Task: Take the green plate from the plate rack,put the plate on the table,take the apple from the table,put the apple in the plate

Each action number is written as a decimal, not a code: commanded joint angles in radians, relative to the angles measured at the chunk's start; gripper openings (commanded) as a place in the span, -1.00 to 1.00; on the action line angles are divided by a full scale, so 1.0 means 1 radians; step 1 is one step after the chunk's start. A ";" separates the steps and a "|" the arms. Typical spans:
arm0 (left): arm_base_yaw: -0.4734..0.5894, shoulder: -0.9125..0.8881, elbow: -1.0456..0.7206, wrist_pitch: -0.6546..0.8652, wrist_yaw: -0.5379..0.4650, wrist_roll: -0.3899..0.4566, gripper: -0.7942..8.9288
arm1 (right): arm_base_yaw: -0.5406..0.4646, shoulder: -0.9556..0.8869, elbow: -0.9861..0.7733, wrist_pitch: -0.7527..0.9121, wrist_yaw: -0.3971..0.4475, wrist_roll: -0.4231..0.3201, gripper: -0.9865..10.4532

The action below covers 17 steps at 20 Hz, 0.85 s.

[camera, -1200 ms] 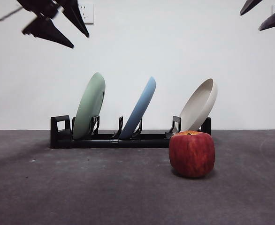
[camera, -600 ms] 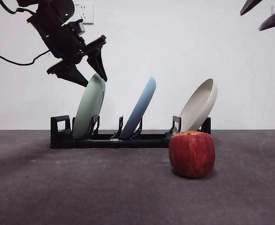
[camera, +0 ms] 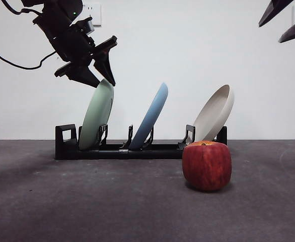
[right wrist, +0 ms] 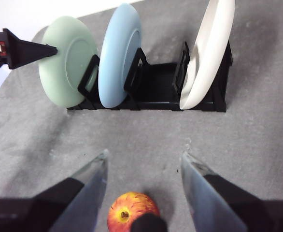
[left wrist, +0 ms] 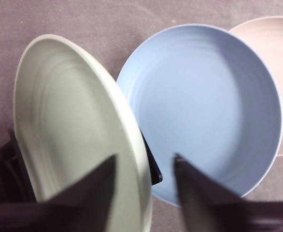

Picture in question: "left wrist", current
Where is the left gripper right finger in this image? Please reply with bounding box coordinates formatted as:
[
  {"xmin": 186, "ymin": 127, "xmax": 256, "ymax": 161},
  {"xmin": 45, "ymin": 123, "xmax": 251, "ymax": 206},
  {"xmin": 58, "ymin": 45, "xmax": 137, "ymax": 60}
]
[{"xmin": 173, "ymin": 152, "xmax": 283, "ymax": 232}]

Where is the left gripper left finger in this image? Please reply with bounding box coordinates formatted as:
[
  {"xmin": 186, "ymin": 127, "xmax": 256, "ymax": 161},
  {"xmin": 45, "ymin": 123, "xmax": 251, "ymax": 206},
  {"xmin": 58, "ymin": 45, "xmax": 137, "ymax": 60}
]
[{"xmin": 0, "ymin": 154, "xmax": 117, "ymax": 232}]

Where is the green plate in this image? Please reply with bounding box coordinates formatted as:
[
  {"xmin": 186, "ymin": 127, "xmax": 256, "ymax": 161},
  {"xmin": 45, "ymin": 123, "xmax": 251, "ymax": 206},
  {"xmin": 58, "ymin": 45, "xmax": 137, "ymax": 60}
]
[{"xmin": 13, "ymin": 33, "xmax": 154, "ymax": 232}]

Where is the black plate rack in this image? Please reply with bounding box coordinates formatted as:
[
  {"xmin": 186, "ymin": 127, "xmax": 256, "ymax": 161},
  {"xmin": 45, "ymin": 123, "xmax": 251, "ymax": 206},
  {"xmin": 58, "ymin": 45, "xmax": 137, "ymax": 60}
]
[{"xmin": 0, "ymin": 129, "xmax": 163, "ymax": 205}]

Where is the blue plate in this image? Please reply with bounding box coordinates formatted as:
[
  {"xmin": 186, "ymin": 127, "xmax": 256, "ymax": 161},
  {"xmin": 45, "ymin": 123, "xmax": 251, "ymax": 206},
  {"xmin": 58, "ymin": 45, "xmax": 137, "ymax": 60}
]
[{"xmin": 116, "ymin": 23, "xmax": 283, "ymax": 207}]

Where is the beige plate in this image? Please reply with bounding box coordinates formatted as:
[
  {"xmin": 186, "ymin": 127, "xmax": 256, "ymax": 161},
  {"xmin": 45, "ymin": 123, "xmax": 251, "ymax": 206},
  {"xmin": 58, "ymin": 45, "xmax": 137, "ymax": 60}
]
[{"xmin": 228, "ymin": 15, "xmax": 283, "ymax": 158}]

